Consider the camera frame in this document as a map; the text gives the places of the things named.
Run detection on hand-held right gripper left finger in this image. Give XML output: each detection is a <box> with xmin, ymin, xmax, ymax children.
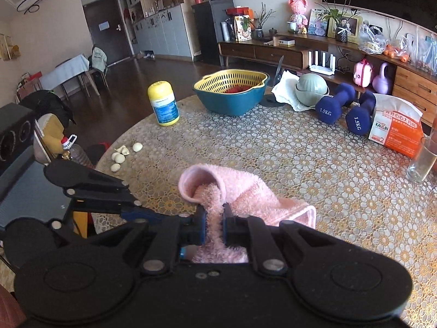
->
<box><xmin>102</xmin><ymin>208</ymin><xmax>208</xmax><ymax>277</ymax></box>

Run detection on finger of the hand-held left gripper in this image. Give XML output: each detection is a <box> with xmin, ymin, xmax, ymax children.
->
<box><xmin>43</xmin><ymin>160</ymin><xmax>169</xmax><ymax>224</ymax></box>
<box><xmin>3</xmin><ymin>208</ymin><xmax>82</xmax><ymax>274</ymax></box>

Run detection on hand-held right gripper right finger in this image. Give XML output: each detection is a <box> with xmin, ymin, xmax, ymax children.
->
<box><xmin>220</xmin><ymin>204</ymin><xmax>342</xmax><ymax>277</ymax></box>

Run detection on pink towel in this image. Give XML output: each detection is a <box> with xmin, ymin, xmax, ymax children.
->
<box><xmin>178</xmin><ymin>164</ymin><xmax>317</xmax><ymax>264</ymax></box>

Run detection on oil bottle with red cap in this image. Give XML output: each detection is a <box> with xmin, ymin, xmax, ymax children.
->
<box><xmin>60</xmin><ymin>134</ymin><xmax>97</xmax><ymax>170</ymax></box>

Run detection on black speaker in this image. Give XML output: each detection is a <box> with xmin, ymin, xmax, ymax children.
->
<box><xmin>0</xmin><ymin>102</ymin><xmax>37</xmax><ymax>175</ymax></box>

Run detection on yellow cushion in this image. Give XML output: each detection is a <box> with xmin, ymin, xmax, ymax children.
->
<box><xmin>36</xmin><ymin>113</ymin><xmax>66</xmax><ymax>160</ymax></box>

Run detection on yellow lid white bottle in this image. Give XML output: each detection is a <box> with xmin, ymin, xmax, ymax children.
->
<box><xmin>147</xmin><ymin>81</ymin><xmax>180</xmax><ymax>127</ymax></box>

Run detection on dark blue bowl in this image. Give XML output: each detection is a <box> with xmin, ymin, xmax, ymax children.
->
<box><xmin>193</xmin><ymin>82</ymin><xmax>267</xmax><ymax>117</ymax></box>

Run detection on black stand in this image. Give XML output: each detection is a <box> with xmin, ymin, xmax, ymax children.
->
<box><xmin>261</xmin><ymin>55</ymin><xmax>285</xmax><ymax>107</ymax></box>

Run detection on black bag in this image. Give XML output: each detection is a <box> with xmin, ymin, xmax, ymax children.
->
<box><xmin>19</xmin><ymin>90</ymin><xmax>76</xmax><ymax>126</ymax></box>

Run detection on red food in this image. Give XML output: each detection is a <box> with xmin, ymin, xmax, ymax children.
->
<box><xmin>223</xmin><ymin>84</ymin><xmax>252</xmax><ymax>95</ymax></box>

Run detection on yellow colander basket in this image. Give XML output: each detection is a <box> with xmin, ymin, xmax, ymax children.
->
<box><xmin>193</xmin><ymin>69</ymin><xmax>270</xmax><ymax>95</ymax></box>

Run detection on white cloth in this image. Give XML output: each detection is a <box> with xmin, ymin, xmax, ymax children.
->
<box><xmin>271</xmin><ymin>70</ymin><xmax>319</xmax><ymax>112</ymax></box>

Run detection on blue dumbbell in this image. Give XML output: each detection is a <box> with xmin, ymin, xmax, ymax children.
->
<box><xmin>315</xmin><ymin>83</ymin><xmax>356</xmax><ymax>124</ymax></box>
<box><xmin>346</xmin><ymin>91</ymin><xmax>377</xmax><ymax>134</ymax></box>

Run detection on chair with clothes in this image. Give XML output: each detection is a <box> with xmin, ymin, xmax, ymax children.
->
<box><xmin>87</xmin><ymin>45</ymin><xmax>109</xmax><ymax>90</ymax></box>

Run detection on dining table with white cloth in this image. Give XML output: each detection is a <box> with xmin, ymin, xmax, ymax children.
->
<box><xmin>38</xmin><ymin>54</ymin><xmax>91</xmax><ymax>100</ymax></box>

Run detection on pale green bowl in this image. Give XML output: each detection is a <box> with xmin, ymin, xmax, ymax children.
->
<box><xmin>295</xmin><ymin>74</ymin><xmax>330</xmax><ymax>107</ymax></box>

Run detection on wooden media cabinet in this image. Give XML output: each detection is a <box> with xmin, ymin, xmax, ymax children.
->
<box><xmin>218</xmin><ymin>33</ymin><xmax>437</xmax><ymax>127</ymax></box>

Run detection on white router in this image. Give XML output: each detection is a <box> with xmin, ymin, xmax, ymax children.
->
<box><xmin>308</xmin><ymin>50</ymin><xmax>336</xmax><ymax>75</ymax></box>

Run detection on dark wooden door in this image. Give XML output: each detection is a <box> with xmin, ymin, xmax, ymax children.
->
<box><xmin>83</xmin><ymin>0</ymin><xmax>133</xmax><ymax>66</ymax></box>

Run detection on black cabinet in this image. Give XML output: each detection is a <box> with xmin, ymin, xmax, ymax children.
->
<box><xmin>191</xmin><ymin>0</ymin><xmax>236</xmax><ymax>65</ymax></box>

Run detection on twig plant in dark vase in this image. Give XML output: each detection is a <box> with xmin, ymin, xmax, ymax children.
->
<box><xmin>252</xmin><ymin>3</ymin><xmax>276</xmax><ymax>40</ymax></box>

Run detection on patterned gift bag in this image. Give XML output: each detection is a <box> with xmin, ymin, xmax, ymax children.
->
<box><xmin>234</xmin><ymin>15</ymin><xmax>253</xmax><ymax>43</ymax></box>

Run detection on white and orange bag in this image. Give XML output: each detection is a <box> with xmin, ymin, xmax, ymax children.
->
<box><xmin>368</xmin><ymin>93</ymin><xmax>424</xmax><ymax>159</ymax></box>

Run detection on pink small case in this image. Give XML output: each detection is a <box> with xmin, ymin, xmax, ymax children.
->
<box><xmin>353</xmin><ymin>59</ymin><xmax>373</xmax><ymax>87</ymax></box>

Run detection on clear drinking glass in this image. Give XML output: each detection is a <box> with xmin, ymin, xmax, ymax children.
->
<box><xmin>406</xmin><ymin>137</ymin><xmax>437</xmax><ymax>183</ymax></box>

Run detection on purple kettlebell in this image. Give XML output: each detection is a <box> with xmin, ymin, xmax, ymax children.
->
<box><xmin>372</xmin><ymin>62</ymin><xmax>390</xmax><ymax>95</ymax></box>

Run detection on red and orange boxes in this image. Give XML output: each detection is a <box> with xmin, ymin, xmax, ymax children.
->
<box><xmin>227</xmin><ymin>6</ymin><xmax>255</xmax><ymax>18</ymax></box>

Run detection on plant in striped pot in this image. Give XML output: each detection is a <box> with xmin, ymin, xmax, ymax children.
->
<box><xmin>316</xmin><ymin>0</ymin><xmax>363</xmax><ymax>43</ymax></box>

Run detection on pink bear figure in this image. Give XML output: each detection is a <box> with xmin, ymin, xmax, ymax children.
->
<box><xmin>288</xmin><ymin>0</ymin><xmax>309</xmax><ymax>30</ymax></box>

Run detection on round ceiling light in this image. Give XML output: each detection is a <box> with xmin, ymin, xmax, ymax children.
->
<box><xmin>16</xmin><ymin>0</ymin><xmax>47</xmax><ymax>15</ymax></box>

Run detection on clear plastic bag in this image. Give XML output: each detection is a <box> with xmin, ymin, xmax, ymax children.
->
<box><xmin>358</xmin><ymin>24</ymin><xmax>388</xmax><ymax>55</ymax></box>

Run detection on bag of oranges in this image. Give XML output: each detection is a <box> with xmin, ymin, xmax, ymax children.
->
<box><xmin>382</xmin><ymin>36</ymin><xmax>411</xmax><ymax>63</ymax></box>

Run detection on clear plastic bags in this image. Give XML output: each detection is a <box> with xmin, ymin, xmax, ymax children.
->
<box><xmin>408</xmin><ymin>33</ymin><xmax>437</xmax><ymax>76</ymax></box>

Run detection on grey wall cabinets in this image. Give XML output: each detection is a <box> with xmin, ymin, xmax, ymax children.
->
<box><xmin>131</xmin><ymin>5</ymin><xmax>194</xmax><ymax>58</ymax></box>

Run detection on yellow picture frame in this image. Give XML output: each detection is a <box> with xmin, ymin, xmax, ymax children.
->
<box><xmin>328</xmin><ymin>15</ymin><xmax>363</xmax><ymax>44</ymax></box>

